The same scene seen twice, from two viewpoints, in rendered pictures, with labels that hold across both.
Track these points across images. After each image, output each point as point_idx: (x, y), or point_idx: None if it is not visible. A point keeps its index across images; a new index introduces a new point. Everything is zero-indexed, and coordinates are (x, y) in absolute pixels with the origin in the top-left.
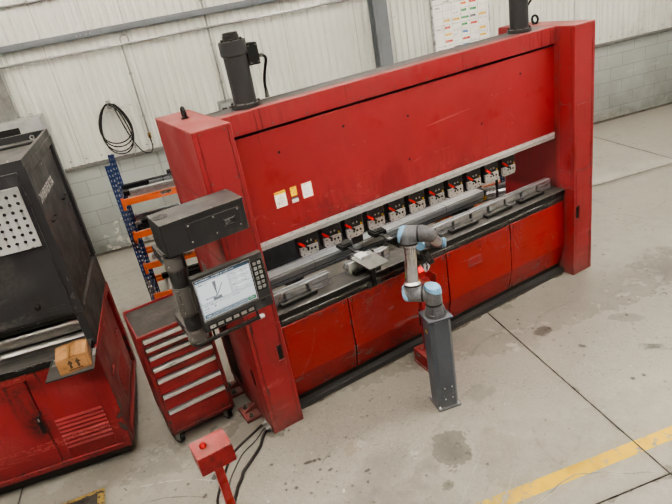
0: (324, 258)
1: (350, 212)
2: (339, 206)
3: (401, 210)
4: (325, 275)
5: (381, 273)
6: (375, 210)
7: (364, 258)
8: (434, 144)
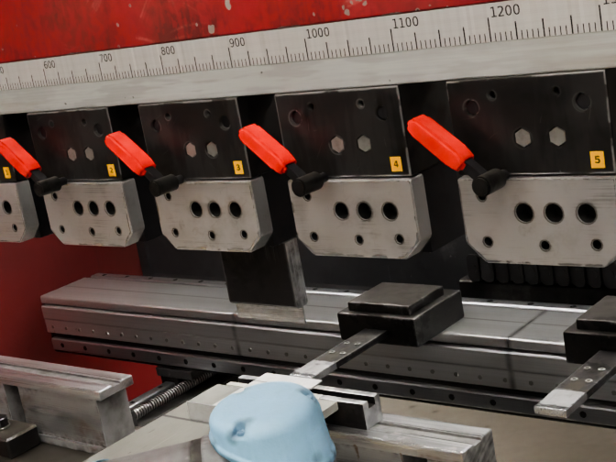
0: (280, 332)
1: (169, 66)
2: (103, 2)
3: (574, 193)
4: (82, 397)
5: None
6: (338, 111)
7: (204, 418)
8: None
